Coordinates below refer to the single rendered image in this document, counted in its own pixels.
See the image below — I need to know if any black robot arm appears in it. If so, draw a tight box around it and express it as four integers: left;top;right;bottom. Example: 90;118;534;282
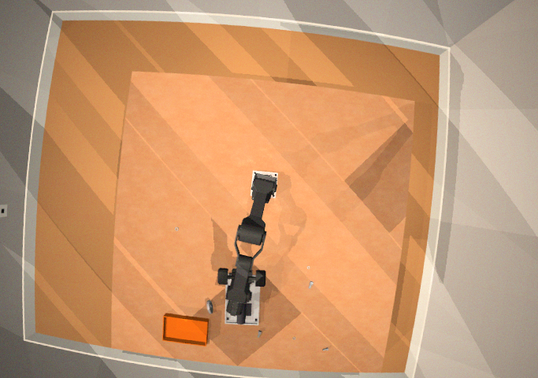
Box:
225;173;277;316

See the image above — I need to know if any orange shallow tray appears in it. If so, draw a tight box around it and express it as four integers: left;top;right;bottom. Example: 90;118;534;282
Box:
162;313;209;347

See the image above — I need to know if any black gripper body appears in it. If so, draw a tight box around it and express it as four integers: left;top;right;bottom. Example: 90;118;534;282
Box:
217;268;266;287

